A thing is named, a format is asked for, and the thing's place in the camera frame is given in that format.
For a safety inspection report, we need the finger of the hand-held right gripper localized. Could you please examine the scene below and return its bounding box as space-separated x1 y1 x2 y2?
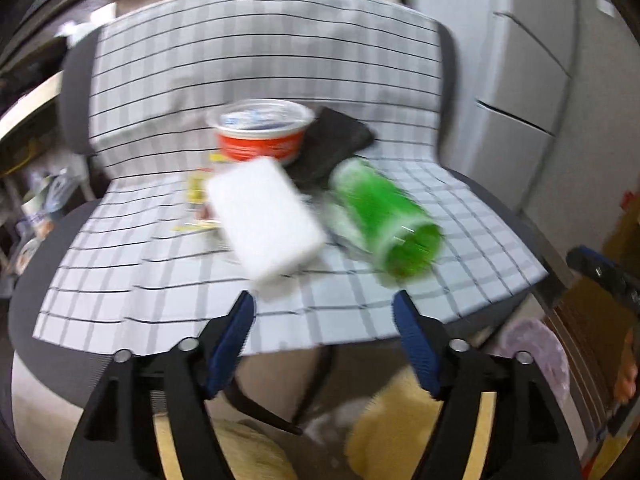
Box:
567 246 640 311

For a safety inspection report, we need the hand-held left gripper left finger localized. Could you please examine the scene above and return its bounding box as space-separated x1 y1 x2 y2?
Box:
60 290 257 480

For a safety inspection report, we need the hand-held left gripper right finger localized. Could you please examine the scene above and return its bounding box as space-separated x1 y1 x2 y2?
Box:
391 289 583 480

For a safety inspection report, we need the pink trash bag bin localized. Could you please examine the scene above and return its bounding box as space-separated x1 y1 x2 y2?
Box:
492 317 571 411

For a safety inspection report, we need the white sponge block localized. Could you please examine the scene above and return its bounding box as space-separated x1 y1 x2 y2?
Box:
206 156 327 281

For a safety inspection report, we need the green plastic bottle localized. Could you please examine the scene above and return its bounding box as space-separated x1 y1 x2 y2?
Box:
325 157 445 281

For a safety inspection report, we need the yellow wrapper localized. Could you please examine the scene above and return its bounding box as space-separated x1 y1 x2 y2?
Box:
172 167 223 233

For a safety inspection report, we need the red white noodle bowl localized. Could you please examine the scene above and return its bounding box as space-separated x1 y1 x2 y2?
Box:
206 100 317 167

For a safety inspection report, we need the striped brown doormat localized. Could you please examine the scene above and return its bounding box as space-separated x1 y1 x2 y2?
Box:
545 280 626 436

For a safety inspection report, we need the yellow fuzzy cloth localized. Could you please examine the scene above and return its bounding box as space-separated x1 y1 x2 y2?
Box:
345 375 496 480
210 420 301 480

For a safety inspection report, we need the white plastic bag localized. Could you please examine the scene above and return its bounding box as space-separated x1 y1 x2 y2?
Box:
20 165 96 271

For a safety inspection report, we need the silver refrigerator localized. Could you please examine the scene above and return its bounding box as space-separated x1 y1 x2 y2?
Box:
410 0 591 211

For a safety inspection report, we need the white checkered cloth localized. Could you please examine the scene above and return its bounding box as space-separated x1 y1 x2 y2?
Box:
32 0 548 356

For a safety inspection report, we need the grey office chair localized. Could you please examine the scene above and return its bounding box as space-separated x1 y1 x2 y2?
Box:
7 0 576 436

